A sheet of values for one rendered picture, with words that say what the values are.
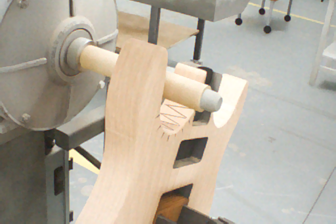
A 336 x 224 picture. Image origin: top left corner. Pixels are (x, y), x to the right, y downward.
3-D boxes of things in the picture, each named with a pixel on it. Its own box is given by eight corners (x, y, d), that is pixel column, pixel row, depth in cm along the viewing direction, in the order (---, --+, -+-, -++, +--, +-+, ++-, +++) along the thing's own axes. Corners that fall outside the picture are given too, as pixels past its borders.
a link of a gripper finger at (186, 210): (208, 217, 63) (210, 216, 63) (168, 198, 66) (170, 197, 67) (201, 235, 63) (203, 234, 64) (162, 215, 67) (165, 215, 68)
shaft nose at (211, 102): (211, 87, 52) (207, 106, 53) (201, 90, 50) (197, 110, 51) (226, 92, 51) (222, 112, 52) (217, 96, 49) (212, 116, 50)
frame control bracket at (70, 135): (54, 144, 86) (54, 127, 84) (115, 113, 100) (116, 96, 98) (68, 152, 84) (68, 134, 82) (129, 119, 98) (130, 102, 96)
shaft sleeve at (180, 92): (96, 44, 61) (94, 66, 62) (81, 46, 58) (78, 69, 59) (213, 83, 52) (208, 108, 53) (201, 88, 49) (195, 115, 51)
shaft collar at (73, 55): (90, 35, 62) (86, 66, 64) (67, 38, 58) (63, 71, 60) (100, 38, 61) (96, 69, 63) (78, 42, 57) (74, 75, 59)
